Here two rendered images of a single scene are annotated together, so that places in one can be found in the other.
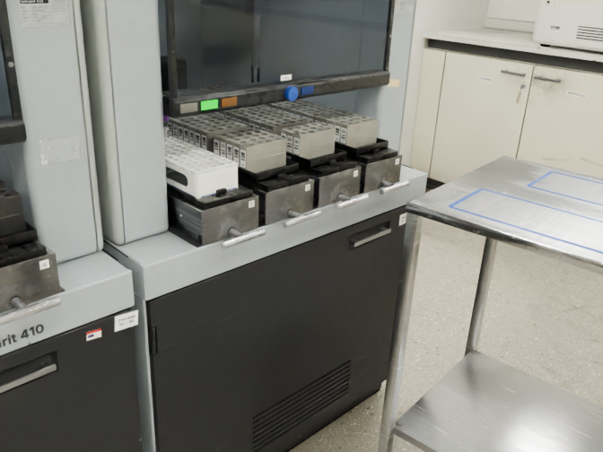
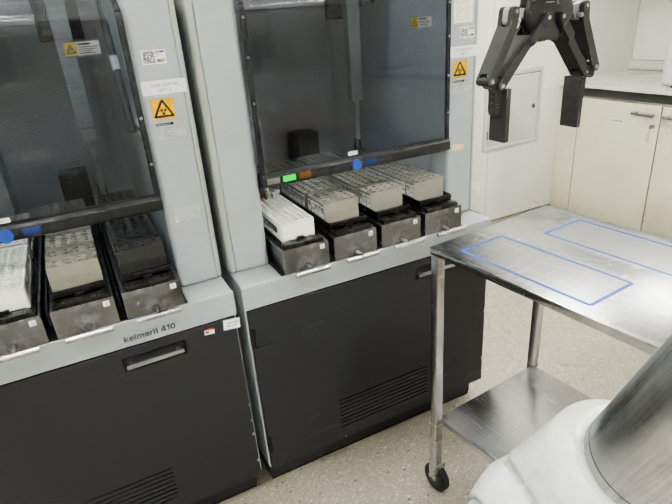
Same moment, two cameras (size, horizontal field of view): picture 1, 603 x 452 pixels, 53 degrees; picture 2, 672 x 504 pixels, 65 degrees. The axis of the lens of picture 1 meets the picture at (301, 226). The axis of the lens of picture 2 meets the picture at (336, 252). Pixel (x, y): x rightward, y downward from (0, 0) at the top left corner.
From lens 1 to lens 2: 0.42 m
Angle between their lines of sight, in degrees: 18
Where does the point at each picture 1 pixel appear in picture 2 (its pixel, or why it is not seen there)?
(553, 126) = not seen: outside the picture
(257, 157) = (333, 211)
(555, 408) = not seen: hidden behind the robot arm
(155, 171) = (254, 224)
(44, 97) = (174, 181)
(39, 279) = (170, 295)
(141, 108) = (241, 183)
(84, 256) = (209, 280)
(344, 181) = (404, 227)
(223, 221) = (300, 258)
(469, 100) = (602, 141)
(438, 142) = (575, 179)
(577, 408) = not seen: hidden behind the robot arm
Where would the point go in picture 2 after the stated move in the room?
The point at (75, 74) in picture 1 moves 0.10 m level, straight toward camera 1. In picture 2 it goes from (194, 165) to (185, 177)
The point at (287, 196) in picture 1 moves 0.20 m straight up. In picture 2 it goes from (353, 240) to (348, 170)
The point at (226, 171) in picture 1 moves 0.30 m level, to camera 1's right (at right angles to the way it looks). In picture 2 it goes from (304, 223) to (414, 229)
